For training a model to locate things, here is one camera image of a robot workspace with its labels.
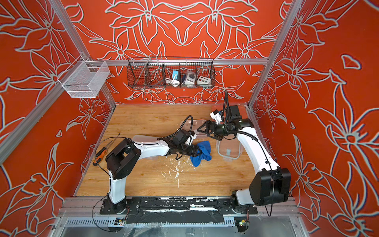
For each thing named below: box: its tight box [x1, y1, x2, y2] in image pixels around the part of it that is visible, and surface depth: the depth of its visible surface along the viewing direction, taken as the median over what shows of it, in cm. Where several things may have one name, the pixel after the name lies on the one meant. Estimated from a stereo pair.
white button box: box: [196, 75, 212, 85], surface depth 96 cm
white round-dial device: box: [184, 71, 197, 85], surface depth 93 cm
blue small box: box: [172, 70, 179, 80], surface depth 85 cm
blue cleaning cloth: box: [189, 140, 213, 167], surface depth 89 cm
